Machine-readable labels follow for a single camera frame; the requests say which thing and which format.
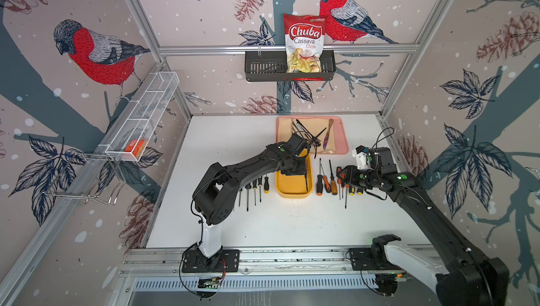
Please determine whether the black orange stubby screwdriver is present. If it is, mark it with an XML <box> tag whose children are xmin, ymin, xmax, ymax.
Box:
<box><xmin>316</xmin><ymin>160</ymin><xmax>324</xmax><ymax>196</ymax></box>

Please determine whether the metal wall hook rack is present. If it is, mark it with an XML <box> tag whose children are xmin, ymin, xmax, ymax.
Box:
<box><xmin>42</xmin><ymin>151</ymin><xmax>126</xmax><ymax>206</ymax></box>

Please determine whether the wooden handled knife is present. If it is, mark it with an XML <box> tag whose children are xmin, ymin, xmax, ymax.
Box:
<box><xmin>323</xmin><ymin>119</ymin><xmax>334</xmax><ymax>151</ymax></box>

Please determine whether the yellow plastic storage box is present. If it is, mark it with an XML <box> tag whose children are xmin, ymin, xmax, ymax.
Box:
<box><xmin>276</xmin><ymin>150</ymin><xmax>314</xmax><ymax>199</ymax></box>

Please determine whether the orange black small screwdriver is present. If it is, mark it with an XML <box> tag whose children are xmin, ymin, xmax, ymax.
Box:
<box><xmin>321</xmin><ymin>166</ymin><xmax>331</xmax><ymax>194</ymax></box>

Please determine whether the black ribbed handle screwdriver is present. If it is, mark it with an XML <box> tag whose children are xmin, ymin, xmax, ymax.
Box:
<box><xmin>238</xmin><ymin>188</ymin><xmax>243</xmax><ymax>208</ymax></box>

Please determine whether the slim black yellow-capped screwdriver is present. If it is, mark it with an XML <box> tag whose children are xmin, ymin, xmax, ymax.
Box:
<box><xmin>263</xmin><ymin>175</ymin><xmax>270</xmax><ymax>194</ymax></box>

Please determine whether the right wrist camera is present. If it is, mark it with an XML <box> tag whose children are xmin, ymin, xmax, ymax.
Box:
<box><xmin>352</xmin><ymin>146</ymin><xmax>371</xmax><ymax>170</ymax></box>

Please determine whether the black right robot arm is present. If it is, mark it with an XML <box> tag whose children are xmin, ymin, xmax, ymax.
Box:
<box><xmin>337</xmin><ymin>146</ymin><xmax>509</xmax><ymax>305</ymax></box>

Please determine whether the pink plastic tray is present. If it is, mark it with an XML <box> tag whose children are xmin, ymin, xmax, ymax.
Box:
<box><xmin>276</xmin><ymin>116</ymin><xmax>349</xmax><ymax>155</ymax></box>

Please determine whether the large yellow black screwdriver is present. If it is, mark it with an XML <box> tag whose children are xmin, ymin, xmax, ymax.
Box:
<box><xmin>257</xmin><ymin>177</ymin><xmax>262</xmax><ymax>203</ymax></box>

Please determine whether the orange item in wire shelf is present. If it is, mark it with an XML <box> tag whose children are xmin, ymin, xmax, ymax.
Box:
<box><xmin>125</xmin><ymin>139</ymin><xmax>147</xmax><ymax>158</ymax></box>

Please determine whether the thin black shaft screwdriver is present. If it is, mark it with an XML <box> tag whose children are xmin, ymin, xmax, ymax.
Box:
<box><xmin>336</xmin><ymin>166</ymin><xmax>343</xmax><ymax>200</ymax></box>

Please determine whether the black wall basket shelf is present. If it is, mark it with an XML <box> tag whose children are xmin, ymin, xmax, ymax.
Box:
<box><xmin>244</xmin><ymin>49</ymin><xmax>337</xmax><ymax>82</ymax></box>

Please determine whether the green black handle screwdriver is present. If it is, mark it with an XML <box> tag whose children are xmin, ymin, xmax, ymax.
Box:
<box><xmin>246</xmin><ymin>183</ymin><xmax>252</xmax><ymax>212</ymax></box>

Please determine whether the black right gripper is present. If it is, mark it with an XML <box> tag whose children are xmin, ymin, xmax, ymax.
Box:
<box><xmin>335</xmin><ymin>165</ymin><xmax>381</xmax><ymax>189</ymax></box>

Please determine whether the black cutlery bundle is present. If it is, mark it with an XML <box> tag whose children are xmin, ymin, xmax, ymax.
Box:
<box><xmin>292</xmin><ymin>120</ymin><xmax>327</xmax><ymax>149</ymax></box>

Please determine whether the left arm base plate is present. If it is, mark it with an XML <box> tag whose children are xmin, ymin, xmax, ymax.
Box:
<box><xmin>180</xmin><ymin>248</ymin><xmax>240</xmax><ymax>273</ymax></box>

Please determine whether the red Chuba cassava chips bag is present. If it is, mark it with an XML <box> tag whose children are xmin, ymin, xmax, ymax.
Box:
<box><xmin>283</xmin><ymin>14</ymin><xmax>326</xmax><ymax>73</ymax></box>

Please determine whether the amber handle black screwdriver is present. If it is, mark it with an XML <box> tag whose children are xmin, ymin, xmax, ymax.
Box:
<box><xmin>329</xmin><ymin>161</ymin><xmax>338</xmax><ymax>196</ymax></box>

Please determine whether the white wire mesh shelf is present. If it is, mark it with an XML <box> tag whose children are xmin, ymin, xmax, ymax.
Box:
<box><xmin>105</xmin><ymin>71</ymin><xmax>179</xmax><ymax>162</ymax></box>

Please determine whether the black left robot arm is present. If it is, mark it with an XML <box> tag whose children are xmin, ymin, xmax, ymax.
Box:
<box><xmin>181</xmin><ymin>133</ymin><xmax>311</xmax><ymax>273</ymax></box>

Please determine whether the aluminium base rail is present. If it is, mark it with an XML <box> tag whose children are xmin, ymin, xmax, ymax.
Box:
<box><xmin>118</xmin><ymin>244</ymin><xmax>441</xmax><ymax>295</ymax></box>

